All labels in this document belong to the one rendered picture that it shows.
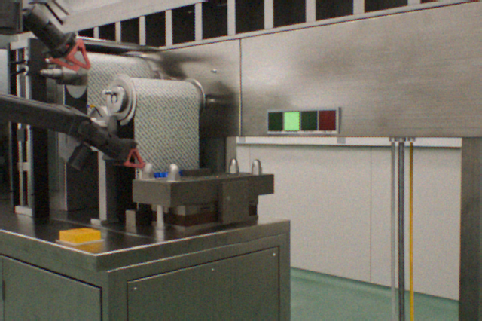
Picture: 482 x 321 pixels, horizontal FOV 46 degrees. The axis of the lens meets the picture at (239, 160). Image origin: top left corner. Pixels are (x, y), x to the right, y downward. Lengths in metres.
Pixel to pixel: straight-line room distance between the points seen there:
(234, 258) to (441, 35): 0.75
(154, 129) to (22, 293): 0.57
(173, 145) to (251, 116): 0.25
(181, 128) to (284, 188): 3.02
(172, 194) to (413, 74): 0.65
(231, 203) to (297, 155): 3.03
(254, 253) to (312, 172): 2.93
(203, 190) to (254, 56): 0.46
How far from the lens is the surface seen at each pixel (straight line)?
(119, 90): 1.64
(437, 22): 1.43
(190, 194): 1.49
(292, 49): 1.64
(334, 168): 4.37
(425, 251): 4.08
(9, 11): 1.52
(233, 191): 1.57
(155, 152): 1.66
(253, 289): 1.62
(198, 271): 1.46
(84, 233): 1.39
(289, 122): 1.63
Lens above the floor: 1.16
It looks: 3 degrees down
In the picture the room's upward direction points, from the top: straight up
